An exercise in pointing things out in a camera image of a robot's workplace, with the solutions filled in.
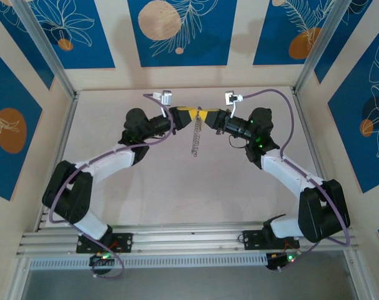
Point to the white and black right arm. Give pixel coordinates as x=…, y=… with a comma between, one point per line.
x=283, y=170

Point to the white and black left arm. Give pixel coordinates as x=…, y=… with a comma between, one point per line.
x=114, y=162

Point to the controller board with green light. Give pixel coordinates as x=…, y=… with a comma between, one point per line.
x=279, y=261
x=100, y=261

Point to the grey metal sheet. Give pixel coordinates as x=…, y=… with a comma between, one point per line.
x=189, y=286

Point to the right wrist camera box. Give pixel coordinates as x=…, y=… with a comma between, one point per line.
x=231, y=97

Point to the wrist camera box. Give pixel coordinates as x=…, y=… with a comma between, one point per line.
x=231, y=97
x=165, y=97

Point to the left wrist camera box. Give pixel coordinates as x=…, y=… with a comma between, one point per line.
x=165, y=97

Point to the aluminium side rail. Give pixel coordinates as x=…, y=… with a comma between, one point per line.
x=311, y=140
x=62, y=140

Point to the blue floral wall panel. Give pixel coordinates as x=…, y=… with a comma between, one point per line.
x=276, y=18
x=92, y=47
x=8, y=172
x=348, y=47
x=348, y=140
x=208, y=47
x=27, y=56

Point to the aluminium frame post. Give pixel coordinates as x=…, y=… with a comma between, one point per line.
x=45, y=47
x=317, y=47

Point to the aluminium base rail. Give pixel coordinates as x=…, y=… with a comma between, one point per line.
x=189, y=240

